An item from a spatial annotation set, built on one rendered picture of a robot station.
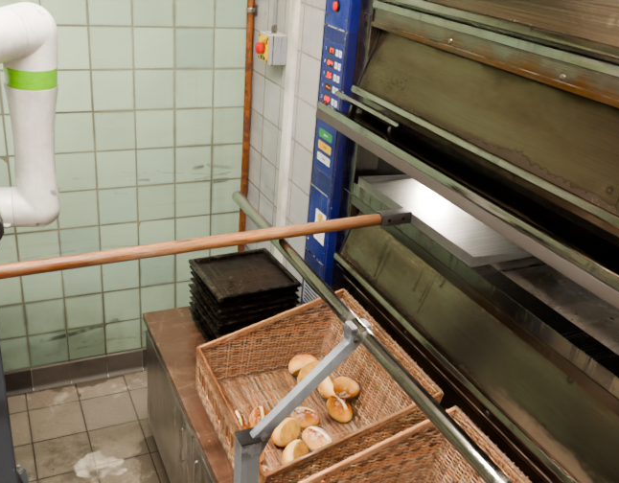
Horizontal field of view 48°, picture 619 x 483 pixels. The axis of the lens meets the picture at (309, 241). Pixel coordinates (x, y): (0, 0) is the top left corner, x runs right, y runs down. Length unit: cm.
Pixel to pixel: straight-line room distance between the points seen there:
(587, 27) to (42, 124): 118
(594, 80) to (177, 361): 149
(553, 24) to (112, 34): 169
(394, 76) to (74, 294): 169
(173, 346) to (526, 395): 120
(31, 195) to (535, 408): 126
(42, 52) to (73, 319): 158
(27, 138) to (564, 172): 119
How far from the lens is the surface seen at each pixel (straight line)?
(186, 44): 273
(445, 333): 175
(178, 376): 220
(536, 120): 146
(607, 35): 131
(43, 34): 169
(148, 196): 286
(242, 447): 140
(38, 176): 179
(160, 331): 241
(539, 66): 145
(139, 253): 156
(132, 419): 297
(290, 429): 193
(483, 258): 166
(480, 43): 159
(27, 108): 173
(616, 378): 139
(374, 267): 201
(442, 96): 169
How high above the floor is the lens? 188
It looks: 25 degrees down
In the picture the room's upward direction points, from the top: 5 degrees clockwise
